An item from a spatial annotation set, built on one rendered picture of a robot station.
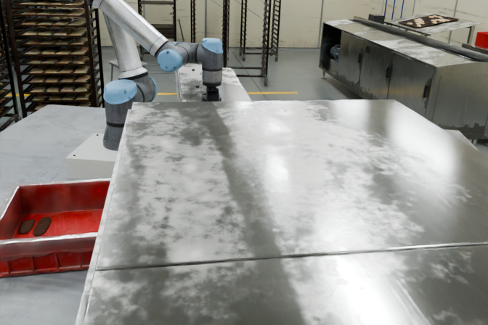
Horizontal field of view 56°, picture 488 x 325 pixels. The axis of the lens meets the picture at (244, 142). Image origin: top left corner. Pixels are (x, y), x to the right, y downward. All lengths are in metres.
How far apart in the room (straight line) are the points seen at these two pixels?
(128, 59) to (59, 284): 0.90
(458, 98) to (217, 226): 3.96
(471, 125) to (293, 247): 4.11
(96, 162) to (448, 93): 3.25
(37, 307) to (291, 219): 0.80
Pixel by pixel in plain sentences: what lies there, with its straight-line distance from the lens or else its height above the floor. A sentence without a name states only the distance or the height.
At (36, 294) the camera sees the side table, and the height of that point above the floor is 0.82.
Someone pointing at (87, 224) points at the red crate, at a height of 0.82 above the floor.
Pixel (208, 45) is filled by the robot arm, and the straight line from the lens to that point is 1.65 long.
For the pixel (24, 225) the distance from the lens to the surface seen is 1.46.
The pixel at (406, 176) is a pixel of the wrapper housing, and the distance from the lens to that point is 0.62.
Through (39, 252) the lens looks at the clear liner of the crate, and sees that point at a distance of 1.22.
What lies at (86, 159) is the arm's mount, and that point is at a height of 0.90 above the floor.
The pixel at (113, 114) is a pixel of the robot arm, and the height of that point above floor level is 1.03.
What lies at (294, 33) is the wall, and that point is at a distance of 9.05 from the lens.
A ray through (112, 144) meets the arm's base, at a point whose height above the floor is 0.92.
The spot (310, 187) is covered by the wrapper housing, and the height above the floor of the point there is 1.30.
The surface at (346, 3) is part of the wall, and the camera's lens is 9.29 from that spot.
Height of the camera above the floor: 1.55
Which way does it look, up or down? 21 degrees down
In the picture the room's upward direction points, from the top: 2 degrees clockwise
